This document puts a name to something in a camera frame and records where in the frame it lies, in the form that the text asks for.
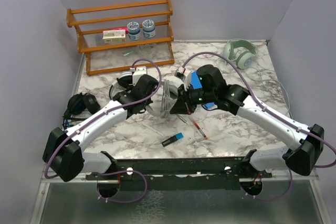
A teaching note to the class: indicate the black blue headphones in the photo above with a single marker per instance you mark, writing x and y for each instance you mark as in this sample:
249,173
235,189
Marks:
76,105

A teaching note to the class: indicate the black white headphones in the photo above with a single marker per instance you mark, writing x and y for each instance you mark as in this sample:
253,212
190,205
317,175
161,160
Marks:
124,80

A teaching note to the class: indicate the red pen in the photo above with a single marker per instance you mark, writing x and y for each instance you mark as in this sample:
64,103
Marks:
199,129

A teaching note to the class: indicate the wooden shelf rack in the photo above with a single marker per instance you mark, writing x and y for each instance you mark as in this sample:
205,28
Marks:
113,27

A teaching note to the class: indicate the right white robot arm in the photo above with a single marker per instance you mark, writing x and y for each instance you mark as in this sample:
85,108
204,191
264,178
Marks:
302,147

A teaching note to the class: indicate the mint green headphones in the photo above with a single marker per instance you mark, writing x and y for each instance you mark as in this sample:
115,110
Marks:
241,52

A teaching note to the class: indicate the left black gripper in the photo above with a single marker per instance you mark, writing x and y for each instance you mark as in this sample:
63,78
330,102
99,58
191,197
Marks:
149,100

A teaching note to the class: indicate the blue white jar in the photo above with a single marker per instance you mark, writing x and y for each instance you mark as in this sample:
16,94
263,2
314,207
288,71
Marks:
133,29
148,27

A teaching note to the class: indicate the left blue white jar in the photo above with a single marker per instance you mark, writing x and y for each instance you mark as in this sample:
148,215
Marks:
133,29

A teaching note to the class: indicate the blue notebook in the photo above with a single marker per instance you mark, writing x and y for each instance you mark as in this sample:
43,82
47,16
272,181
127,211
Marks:
195,82

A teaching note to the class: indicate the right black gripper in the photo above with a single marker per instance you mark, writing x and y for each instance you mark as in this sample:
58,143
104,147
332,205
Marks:
180,106

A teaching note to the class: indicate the white red box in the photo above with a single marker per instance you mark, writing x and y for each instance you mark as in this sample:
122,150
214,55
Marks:
114,36

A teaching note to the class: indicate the blue black highlighter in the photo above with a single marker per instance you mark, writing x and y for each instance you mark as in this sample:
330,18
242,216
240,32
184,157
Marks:
172,139

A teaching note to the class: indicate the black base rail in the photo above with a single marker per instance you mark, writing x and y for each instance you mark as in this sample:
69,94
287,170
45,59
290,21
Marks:
180,174

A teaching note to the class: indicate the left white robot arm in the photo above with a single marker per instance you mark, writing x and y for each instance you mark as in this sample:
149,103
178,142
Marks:
65,150

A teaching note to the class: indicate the right blue white jar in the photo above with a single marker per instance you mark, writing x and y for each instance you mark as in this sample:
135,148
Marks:
148,27

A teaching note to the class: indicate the grey white headphones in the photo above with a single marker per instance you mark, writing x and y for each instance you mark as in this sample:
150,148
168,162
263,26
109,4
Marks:
168,98

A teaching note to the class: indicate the white stick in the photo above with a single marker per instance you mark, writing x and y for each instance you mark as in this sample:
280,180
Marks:
152,129

